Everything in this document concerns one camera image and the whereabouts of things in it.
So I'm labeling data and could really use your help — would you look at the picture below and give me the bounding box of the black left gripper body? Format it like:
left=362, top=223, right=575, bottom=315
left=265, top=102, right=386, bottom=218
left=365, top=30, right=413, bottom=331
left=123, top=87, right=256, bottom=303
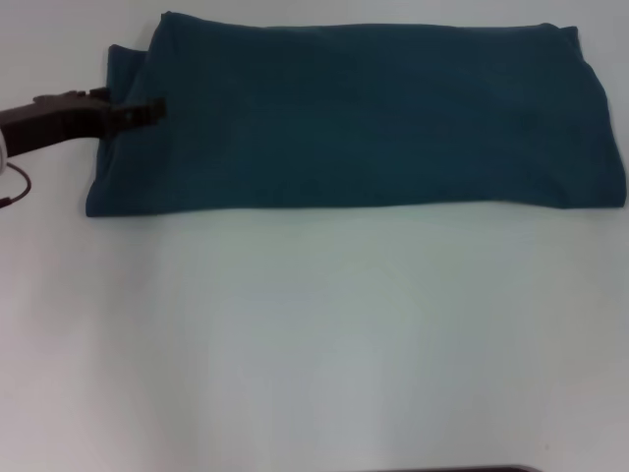
left=0, top=88, right=115, bottom=159

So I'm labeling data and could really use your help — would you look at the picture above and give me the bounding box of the teal t-shirt with white print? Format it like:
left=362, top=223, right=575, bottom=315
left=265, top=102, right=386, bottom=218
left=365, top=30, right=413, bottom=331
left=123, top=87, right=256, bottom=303
left=83, top=11, right=629, bottom=219

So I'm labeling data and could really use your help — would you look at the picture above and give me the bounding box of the left arm cable with plug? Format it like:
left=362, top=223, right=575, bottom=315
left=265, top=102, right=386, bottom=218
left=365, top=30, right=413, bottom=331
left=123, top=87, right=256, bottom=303
left=0, top=163, right=33, bottom=211

